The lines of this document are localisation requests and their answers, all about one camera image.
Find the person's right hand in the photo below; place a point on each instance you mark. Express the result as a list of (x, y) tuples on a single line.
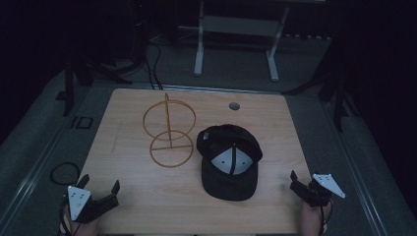
[(313, 219)]

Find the black tripod stand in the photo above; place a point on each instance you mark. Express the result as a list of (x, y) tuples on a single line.
[(337, 95), (82, 70)]

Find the person's left hand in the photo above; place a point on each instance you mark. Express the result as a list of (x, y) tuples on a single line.
[(82, 228)]

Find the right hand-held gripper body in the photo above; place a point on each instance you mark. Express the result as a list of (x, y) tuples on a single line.
[(323, 188)]

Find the white metal desk frame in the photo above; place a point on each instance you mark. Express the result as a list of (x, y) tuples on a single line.
[(236, 26)]

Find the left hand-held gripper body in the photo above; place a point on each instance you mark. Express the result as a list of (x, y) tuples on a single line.
[(78, 200)]

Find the black and white cap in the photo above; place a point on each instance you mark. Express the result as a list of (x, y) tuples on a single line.
[(229, 164)]

